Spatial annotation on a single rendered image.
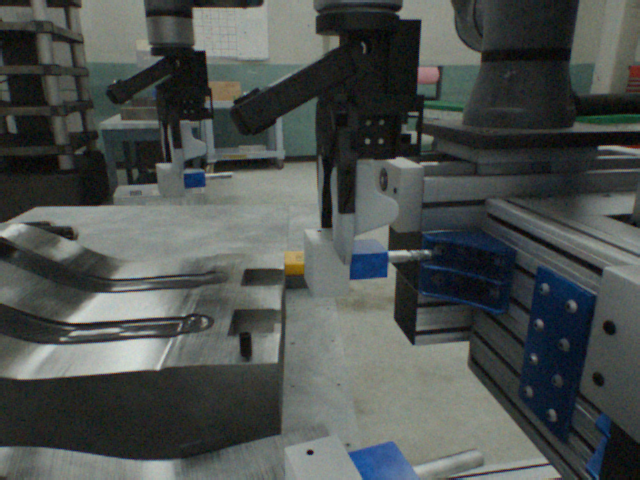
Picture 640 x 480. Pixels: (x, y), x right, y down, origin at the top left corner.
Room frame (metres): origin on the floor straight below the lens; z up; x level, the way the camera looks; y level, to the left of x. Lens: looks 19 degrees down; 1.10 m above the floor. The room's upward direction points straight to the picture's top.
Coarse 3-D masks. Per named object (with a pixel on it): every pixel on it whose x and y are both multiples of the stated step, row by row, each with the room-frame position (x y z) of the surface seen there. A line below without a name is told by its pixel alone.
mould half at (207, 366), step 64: (64, 256) 0.53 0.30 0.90; (192, 256) 0.58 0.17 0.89; (256, 256) 0.58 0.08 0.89; (64, 320) 0.41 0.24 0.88; (0, 384) 0.32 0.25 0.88; (64, 384) 0.32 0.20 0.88; (128, 384) 0.33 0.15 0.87; (192, 384) 0.33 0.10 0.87; (256, 384) 0.33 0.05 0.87; (64, 448) 0.32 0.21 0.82; (128, 448) 0.33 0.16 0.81
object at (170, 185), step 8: (160, 168) 0.84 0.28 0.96; (168, 168) 0.84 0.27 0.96; (160, 176) 0.85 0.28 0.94; (168, 176) 0.84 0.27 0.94; (176, 176) 0.84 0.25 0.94; (184, 176) 0.85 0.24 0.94; (192, 176) 0.86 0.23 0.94; (200, 176) 0.87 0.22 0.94; (208, 176) 0.89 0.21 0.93; (216, 176) 0.90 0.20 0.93; (224, 176) 0.90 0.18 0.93; (160, 184) 0.85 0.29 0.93; (168, 184) 0.83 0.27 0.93; (176, 184) 0.84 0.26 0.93; (184, 184) 0.85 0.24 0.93; (192, 184) 0.86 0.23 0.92; (200, 184) 0.87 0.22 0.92; (160, 192) 0.86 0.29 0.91; (168, 192) 0.83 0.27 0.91; (176, 192) 0.84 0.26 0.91; (184, 192) 0.85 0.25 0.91
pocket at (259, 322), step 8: (240, 312) 0.43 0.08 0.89; (248, 312) 0.43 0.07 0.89; (256, 312) 0.43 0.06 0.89; (264, 312) 0.43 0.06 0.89; (272, 312) 0.43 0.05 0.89; (280, 312) 0.42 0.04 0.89; (232, 320) 0.41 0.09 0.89; (240, 320) 0.43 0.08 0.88; (248, 320) 0.43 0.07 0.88; (256, 320) 0.43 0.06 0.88; (264, 320) 0.43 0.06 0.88; (272, 320) 0.43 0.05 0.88; (280, 320) 0.42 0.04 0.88; (232, 328) 0.41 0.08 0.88; (240, 328) 0.43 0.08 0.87; (248, 328) 0.43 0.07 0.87; (256, 328) 0.43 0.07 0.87; (264, 328) 0.43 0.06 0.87; (272, 328) 0.43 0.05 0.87; (280, 328) 0.41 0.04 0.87; (280, 336) 0.40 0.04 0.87
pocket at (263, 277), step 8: (248, 272) 0.53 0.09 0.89; (256, 272) 0.53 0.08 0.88; (264, 272) 0.53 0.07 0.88; (272, 272) 0.54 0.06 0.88; (280, 272) 0.53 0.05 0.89; (248, 280) 0.53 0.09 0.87; (256, 280) 0.53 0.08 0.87; (264, 280) 0.53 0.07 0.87; (272, 280) 0.53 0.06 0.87; (280, 280) 0.53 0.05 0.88
